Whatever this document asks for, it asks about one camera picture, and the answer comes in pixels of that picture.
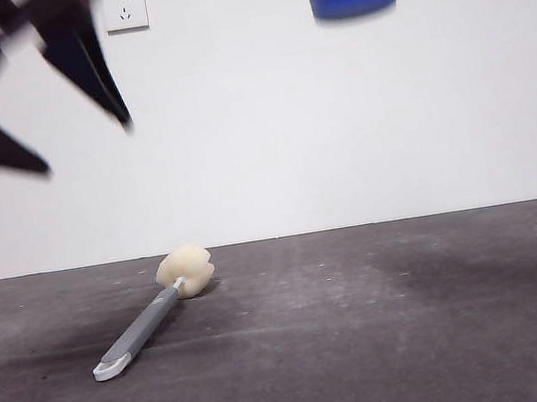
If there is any grey-handled sponge cup brush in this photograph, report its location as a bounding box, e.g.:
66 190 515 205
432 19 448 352
75 240 231 385

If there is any white wall socket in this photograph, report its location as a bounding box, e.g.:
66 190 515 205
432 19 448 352
101 0 151 36

